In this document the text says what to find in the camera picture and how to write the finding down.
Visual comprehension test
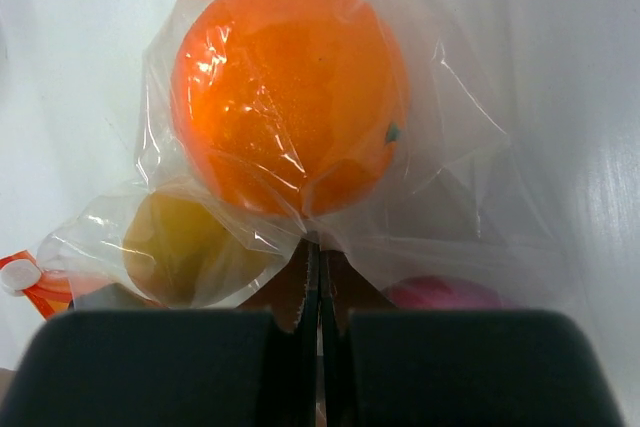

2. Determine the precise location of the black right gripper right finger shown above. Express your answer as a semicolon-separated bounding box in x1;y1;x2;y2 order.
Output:
319;251;623;426

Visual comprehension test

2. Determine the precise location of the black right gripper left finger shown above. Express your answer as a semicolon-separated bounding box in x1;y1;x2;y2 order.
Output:
1;241;318;426

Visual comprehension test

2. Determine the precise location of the fake yellow lemon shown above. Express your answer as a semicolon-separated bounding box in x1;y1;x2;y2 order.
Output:
122;191;282;308

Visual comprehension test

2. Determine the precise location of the clear zip top bag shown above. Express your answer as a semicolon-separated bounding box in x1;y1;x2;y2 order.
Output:
0;0;531;323

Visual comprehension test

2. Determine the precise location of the fake purple onion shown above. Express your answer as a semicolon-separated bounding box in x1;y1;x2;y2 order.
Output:
382;276;515;310

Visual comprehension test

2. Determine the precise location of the fake orange fruit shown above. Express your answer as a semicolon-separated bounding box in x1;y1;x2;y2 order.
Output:
171;0;409;218

